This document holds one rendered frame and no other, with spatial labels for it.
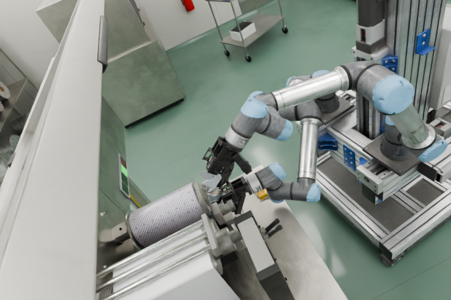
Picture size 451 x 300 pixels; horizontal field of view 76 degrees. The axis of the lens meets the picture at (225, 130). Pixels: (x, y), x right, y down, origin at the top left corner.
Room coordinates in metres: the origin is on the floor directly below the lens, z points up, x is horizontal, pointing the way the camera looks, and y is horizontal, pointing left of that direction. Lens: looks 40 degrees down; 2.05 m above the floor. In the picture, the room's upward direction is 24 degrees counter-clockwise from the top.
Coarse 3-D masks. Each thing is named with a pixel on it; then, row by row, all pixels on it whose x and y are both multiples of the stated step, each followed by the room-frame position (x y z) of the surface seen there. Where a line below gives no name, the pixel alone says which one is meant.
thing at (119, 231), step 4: (120, 224) 0.68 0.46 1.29; (124, 224) 0.67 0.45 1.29; (112, 228) 0.68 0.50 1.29; (116, 228) 0.67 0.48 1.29; (120, 228) 0.66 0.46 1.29; (124, 228) 0.66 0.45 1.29; (112, 232) 0.67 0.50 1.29; (116, 232) 0.66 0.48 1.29; (120, 232) 0.65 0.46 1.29; (124, 232) 0.64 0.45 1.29; (112, 236) 0.65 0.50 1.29; (116, 236) 0.64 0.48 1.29; (120, 236) 0.64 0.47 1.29; (124, 236) 0.64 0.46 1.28; (112, 240) 0.64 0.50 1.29
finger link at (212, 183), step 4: (216, 176) 0.66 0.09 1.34; (220, 176) 0.66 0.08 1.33; (208, 180) 0.66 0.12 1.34; (212, 180) 0.66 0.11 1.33; (216, 180) 0.66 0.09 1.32; (204, 184) 0.66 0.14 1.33; (208, 184) 0.66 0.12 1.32; (212, 184) 0.66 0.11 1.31; (216, 184) 0.66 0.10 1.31; (212, 188) 0.66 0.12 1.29; (216, 188) 0.65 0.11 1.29; (208, 192) 0.67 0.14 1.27
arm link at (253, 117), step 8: (248, 104) 0.69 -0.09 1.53; (256, 104) 0.68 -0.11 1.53; (264, 104) 0.70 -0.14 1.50; (240, 112) 0.70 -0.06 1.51; (248, 112) 0.67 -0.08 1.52; (256, 112) 0.66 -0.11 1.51; (264, 112) 0.66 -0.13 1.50; (240, 120) 0.68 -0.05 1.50; (248, 120) 0.66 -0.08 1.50; (256, 120) 0.66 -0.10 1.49; (264, 120) 0.67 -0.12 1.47; (232, 128) 0.69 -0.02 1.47; (240, 128) 0.67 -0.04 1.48; (248, 128) 0.66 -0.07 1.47; (256, 128) 0.66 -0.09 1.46; (264, 128) 0.66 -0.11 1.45; (248, 136) 0.66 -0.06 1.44
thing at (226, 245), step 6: (216, 234) 0.44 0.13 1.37; (222, 234) 0.43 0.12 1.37; (228, 234) 0.43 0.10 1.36; (222, 240) 0.42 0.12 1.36; (228, 240) 0.41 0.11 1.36; (222, 246) 0.41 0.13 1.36; (228, 246) 0.41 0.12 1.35; (234, 246) 0.40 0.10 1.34; (222, 252) 0.40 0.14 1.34; (228, 252) 0.40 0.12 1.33; (216, 258) 0.40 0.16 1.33
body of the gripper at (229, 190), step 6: (240, 180) 0.76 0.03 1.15; (228, 186) 0.76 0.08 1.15; (234, 186) 0.75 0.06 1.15; (240, 186) 0.74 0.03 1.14; (246, 186) 0.73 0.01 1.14; (222, 192) 0.74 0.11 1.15; (228, 192) 0.72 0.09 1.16; (234, 192) 0.73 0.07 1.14; (240, 192) 0.73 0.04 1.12; (246, 192) 0.73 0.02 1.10; (222, 198) 0.71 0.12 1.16; (228, 198) 0.71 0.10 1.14; (234, 198) 0.71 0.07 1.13; (234, 204) 0.72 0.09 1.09
